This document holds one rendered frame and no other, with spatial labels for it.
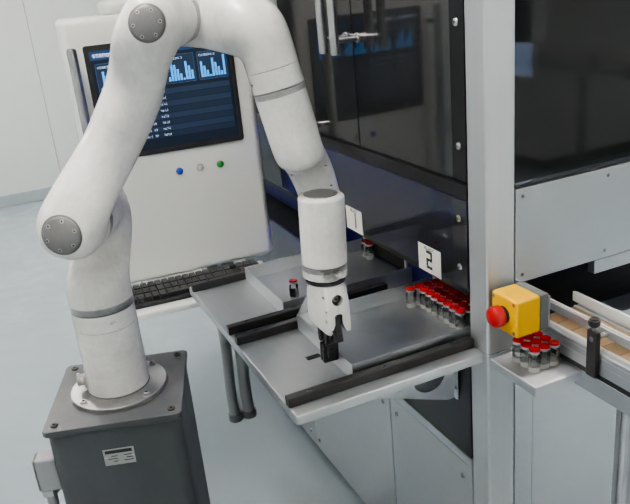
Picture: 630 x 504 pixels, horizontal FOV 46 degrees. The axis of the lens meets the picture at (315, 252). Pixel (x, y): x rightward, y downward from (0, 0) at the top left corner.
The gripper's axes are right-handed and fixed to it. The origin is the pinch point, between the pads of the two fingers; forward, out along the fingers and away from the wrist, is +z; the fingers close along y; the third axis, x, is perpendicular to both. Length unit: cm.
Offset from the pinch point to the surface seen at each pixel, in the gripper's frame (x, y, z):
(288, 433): -29, 106, 93
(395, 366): -9.6, -8.6, 2.0
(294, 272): -14, 50, 4
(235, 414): -7, 97, 72
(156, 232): 13, 89, 0
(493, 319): -23.7, -19.2, -8.7
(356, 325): -12.8, 13.4, 3.7
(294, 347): 2.4, 12.3, 4.4
